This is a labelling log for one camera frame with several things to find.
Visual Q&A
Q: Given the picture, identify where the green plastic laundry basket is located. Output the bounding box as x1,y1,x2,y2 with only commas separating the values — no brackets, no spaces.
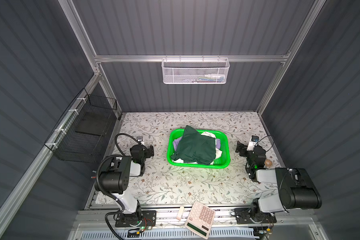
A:
166,128,231,169

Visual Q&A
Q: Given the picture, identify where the white t shirt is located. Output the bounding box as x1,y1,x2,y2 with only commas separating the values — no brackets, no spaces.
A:
171,131,223,165

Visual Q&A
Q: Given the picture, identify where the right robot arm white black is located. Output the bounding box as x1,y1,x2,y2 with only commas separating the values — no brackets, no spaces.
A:
235,141,322,224

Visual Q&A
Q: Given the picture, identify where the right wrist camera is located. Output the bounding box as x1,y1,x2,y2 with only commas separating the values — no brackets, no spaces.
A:
247,136,260,151

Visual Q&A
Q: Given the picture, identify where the white wire wall basket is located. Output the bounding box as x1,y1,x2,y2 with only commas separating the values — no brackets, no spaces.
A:
161,58,230,85

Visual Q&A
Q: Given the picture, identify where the black wire wall basket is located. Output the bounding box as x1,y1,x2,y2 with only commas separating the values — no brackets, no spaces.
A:
45,91,118,164

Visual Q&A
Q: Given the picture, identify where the brown tape roll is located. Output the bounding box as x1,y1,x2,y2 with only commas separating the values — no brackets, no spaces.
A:
264,159,273,168

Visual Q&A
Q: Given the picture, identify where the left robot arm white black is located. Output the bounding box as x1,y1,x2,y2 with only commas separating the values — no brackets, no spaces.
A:
95,144,155,215

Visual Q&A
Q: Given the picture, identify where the pink white calculator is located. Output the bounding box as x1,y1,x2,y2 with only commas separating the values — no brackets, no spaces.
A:
185,202,216,240

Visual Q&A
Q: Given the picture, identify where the small white eraser block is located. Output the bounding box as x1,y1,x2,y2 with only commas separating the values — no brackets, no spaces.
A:
176,206,185,221

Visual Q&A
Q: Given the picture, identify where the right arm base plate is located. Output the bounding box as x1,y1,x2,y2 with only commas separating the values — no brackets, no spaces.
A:
231,208,277,225

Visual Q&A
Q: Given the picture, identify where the dark green t shirt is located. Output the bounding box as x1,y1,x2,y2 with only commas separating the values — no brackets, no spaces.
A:
170,125,217,166

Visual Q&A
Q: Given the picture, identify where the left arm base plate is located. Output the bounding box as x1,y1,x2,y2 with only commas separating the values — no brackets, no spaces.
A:
114,210,157,228

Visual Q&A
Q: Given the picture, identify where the floral table mat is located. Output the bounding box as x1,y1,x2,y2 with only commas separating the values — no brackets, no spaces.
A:
114,112,280,205

